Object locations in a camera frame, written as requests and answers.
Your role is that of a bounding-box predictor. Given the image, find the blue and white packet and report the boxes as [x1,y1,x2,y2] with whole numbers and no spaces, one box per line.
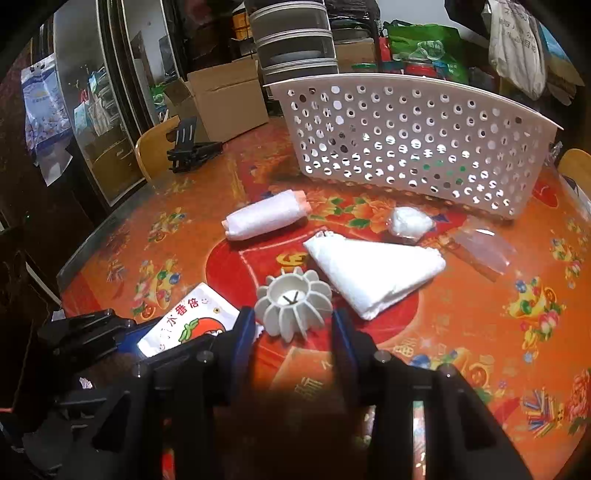
[21,53,75,185]

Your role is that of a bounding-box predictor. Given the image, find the plastic-wrapped white cotton ball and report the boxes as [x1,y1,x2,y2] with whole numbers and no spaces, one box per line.
[385,206,435,241]

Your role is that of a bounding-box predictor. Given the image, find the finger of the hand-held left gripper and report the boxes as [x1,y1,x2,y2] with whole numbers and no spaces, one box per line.
[55,388,137,422]
[37,309,138,366]

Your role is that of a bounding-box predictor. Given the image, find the white hanging plastic bag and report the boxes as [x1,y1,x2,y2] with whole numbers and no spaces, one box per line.
[482,0,548,100]

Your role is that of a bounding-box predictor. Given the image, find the clear plastic bag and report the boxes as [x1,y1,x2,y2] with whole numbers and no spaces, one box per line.
[445,226,517,282]

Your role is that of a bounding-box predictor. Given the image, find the white tomato print packet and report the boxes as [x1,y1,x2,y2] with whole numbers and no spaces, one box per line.
[137,282,241,358]

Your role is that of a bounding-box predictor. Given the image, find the glass door cabinet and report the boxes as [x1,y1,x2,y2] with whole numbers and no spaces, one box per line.
[53,0,185,204]

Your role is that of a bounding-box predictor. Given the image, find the small cardboard box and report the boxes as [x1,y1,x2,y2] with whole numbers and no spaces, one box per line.
[335,39,377,75]

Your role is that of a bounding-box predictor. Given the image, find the black folding stand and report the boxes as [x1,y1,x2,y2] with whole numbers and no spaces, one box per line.
[166,115,225,174]

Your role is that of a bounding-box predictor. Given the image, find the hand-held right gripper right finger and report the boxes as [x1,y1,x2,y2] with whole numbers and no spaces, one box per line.
[330,307,532,480]

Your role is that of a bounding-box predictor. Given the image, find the wooden chair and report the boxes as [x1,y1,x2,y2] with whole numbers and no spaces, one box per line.
[135,115,182,183]
[558,148,591,197]

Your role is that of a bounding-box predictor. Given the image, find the red floral tablecloth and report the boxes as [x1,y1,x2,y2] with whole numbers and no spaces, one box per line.
[58,115,591,480]

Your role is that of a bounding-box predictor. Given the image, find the green shopping bag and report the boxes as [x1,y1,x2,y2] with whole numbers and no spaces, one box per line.
[385,19,469,84]

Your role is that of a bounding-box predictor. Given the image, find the white flower-shaped plastic holder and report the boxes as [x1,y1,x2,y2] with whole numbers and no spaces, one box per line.
[254,267,334,342]

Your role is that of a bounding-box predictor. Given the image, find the white roll with orange ends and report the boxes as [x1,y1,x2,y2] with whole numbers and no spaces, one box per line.
[222,189,309,241]

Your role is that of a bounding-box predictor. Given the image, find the open cardboard box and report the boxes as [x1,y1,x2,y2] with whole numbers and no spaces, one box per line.
[164,58,271,141]

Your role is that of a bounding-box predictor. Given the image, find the white perforated plastic basket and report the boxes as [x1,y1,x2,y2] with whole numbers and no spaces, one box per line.
[269,73,565,221]

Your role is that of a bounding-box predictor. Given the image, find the folded white cloth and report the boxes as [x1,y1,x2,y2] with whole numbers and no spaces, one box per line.
[302,232,446,321]

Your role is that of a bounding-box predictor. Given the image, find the stacked grey storage drawers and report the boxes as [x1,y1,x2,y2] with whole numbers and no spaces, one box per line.
[247,0,340,86]

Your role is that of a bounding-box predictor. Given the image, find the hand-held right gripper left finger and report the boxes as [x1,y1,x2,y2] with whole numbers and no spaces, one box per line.
[60,307,259,480]

